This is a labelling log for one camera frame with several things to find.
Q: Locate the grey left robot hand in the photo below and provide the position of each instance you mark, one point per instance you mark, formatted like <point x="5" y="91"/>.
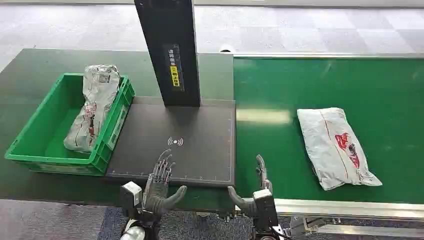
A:
<point x="157" y="195"/>

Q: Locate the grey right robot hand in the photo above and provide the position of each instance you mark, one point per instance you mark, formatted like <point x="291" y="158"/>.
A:
<point x="263" y="179"/>

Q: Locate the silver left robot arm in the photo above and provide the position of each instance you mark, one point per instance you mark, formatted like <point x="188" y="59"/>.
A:
<point x="136" y="230"/>

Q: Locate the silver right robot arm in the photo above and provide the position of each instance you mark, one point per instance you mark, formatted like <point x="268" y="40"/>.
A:
<point x="270" y="232"/>

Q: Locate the black scanner pad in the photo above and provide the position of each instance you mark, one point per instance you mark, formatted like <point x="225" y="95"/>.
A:
<point x="185" y="155"/>

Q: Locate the flat grey parcel bag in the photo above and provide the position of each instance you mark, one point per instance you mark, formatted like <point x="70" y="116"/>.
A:
<point x="334" y="145"/>

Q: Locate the crumpled grey parcel bag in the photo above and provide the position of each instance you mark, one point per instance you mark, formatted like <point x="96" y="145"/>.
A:
<point x="94" y="106"/>

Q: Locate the green conveyor belt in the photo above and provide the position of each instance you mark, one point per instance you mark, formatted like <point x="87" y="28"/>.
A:
<point x="331" y="86"/>

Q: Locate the green plastic crate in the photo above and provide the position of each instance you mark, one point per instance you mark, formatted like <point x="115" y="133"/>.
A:
<point x="49" y="142"/>

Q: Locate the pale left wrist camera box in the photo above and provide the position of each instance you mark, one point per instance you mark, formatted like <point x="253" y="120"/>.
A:
<point x="130" y="195"/>

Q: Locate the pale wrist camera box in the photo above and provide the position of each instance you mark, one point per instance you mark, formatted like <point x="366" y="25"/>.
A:
<point x="130" y="195"/>
<point x="266" y="208"/>

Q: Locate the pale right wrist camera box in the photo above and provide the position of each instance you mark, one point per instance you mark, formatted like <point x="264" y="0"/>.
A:
<point x="266" y="208"/>

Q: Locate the silver conveyor frame rail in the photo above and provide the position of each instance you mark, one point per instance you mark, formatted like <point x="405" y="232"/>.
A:
<point x="348" y="209"/>

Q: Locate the black scanner post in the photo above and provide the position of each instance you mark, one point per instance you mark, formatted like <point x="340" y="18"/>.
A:
<point x="169" y="49"/>

